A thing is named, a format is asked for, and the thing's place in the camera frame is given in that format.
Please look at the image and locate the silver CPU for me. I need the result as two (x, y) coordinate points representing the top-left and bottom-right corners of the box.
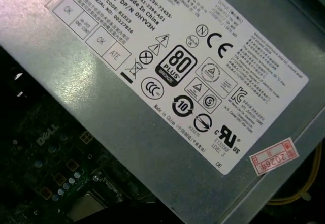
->
(68, 192), (109, 223)

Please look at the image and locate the grey power supply unit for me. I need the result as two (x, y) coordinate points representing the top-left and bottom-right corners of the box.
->
(0, 0), (325, 224)

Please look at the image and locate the metal socket cover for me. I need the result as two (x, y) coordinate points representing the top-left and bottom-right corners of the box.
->
(90, 173), (122, 200)

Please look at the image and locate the green motherboard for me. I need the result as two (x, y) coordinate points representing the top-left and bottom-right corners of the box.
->
(0, 89), (153, 224)

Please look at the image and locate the yellow wire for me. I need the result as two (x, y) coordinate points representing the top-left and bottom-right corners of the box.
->
(268, 142), (324, 207)

